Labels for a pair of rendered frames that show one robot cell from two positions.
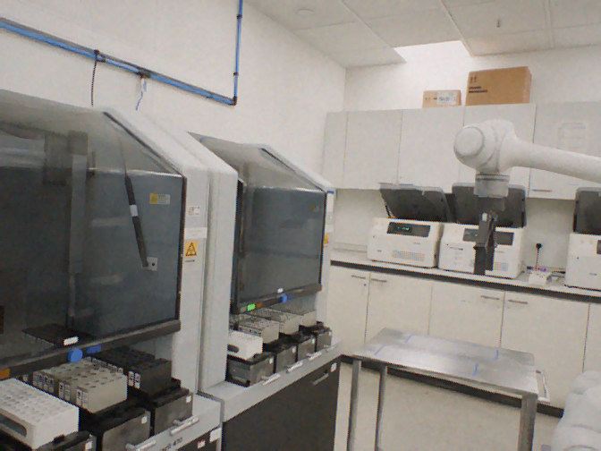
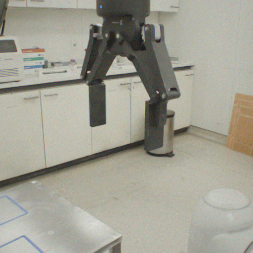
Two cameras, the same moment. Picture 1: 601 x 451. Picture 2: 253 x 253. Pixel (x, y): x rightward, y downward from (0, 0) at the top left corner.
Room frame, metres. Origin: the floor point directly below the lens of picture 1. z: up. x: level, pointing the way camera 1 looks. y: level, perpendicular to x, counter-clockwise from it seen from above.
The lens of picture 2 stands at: (1.14, -0.09, 1.36)
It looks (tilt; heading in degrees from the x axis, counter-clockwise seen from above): 17 degrees down; 291
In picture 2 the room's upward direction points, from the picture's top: straight up
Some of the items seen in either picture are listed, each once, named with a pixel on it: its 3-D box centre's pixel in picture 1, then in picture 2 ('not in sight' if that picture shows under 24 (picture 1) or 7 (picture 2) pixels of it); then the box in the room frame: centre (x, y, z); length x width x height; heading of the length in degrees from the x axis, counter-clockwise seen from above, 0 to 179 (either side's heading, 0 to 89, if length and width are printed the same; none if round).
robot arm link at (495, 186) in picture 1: (491, 187); not in sight; (1.31, -0.53, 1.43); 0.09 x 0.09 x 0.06
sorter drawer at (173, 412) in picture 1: (97, 379); not in sight; (1.37, 0.57, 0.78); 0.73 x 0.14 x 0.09; 60
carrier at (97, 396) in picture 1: (105, 394); not in sight; (1.12, 0.45, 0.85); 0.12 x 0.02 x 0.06; 151
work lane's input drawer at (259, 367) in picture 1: (192, 347); not in sight; (1.72, 0.37, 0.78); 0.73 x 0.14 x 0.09; 60
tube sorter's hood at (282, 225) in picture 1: (238, 215); not in sight; (1.92, 0.26, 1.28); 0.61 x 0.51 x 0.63; 150
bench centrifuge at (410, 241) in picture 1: (412, 225); not in sight; (3.95, -0.95, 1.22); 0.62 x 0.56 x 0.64; 148
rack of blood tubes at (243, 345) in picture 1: (221, 341); not in sight; (1.65, 0.26, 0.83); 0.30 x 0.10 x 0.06; 60
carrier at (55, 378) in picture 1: (71, 379); not in sight; (1.19, 0.57, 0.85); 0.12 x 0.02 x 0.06; 150
